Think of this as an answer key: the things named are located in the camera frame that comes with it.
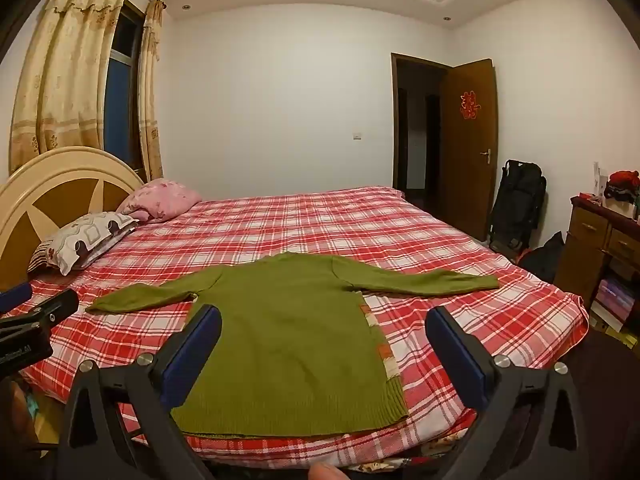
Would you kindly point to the red knit hat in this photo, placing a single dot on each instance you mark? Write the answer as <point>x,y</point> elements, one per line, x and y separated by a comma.
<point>622,182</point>

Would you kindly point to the black suitcase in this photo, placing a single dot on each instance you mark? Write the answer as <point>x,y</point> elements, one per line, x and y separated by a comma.
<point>517,200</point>

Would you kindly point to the cream wooden headboard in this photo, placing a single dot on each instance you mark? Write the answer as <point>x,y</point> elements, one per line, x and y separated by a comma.
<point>60,170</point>

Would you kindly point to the dark door frame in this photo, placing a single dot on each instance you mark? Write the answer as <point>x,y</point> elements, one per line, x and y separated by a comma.
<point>396,125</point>

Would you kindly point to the pink pillow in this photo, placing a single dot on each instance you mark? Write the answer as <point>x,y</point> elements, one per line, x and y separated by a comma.
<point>160,200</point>

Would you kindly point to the wooden side cabinet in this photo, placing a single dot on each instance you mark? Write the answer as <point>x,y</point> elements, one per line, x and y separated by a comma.
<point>585,245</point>

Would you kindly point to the brown wooden door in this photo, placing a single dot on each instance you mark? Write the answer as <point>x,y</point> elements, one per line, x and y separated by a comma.
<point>465,180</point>

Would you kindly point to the red plaid bed sheet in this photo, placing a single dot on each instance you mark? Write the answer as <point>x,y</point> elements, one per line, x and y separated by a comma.
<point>450,260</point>

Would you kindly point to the dark framed window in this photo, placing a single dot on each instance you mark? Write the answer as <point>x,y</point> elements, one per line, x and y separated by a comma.
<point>120,90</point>

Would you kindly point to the green knit sweater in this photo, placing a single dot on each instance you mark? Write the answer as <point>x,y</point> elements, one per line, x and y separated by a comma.
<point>290,340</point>

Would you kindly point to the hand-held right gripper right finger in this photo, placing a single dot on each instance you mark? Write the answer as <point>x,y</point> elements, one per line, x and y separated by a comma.
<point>457,352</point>

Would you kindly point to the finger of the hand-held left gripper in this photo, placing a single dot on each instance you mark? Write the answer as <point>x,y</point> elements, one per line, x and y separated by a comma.
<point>55,310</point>
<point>15,297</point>

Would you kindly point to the narrow beige curtain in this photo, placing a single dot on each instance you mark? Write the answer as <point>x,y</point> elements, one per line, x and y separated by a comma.
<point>150,90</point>

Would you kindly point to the stack of books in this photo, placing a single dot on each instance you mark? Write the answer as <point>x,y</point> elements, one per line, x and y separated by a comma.
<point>612,300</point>

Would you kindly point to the white box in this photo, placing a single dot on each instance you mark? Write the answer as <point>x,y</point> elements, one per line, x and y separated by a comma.
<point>600,180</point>

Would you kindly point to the person's right hand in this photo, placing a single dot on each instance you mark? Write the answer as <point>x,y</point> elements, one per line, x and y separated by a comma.
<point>325,472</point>

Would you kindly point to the wide beige curtain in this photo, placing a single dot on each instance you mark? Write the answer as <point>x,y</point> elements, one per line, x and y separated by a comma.
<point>65,70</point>

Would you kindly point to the grey patterned pillow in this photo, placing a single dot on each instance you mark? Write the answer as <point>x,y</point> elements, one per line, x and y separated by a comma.
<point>85,240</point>

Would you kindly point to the black bag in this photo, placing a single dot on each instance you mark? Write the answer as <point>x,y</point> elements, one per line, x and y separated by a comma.
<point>545,260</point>

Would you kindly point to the red paper door decoration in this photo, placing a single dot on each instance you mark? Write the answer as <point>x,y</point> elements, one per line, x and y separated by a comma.
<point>470,105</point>

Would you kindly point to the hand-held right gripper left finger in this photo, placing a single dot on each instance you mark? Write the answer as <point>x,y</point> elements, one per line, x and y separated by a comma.
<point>196,347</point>

